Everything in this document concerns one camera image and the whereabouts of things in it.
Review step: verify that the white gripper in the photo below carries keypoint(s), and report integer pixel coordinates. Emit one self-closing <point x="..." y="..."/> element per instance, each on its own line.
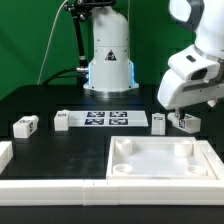
<point x="174" y="93"/>

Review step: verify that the white square tabletop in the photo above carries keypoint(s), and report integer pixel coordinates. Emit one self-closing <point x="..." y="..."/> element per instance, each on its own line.
<point x="144" y="157"/>

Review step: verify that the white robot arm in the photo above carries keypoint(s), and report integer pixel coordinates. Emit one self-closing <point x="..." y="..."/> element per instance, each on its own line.
<point x="111" y="71"/>

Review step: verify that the white sheet with tags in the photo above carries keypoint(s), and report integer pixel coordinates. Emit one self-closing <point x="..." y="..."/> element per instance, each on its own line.
<point x="130" y="118"/>

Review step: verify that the white left fence piece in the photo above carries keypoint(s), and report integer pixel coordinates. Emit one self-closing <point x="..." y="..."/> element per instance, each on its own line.
<point x="6" y="154"/>

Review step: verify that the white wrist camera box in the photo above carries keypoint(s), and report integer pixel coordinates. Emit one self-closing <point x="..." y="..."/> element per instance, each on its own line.
<point x="192" y="64"/>

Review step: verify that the white front fence rail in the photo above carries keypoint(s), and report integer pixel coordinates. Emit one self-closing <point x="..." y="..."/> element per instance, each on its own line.
<point x="111" y="192"/>

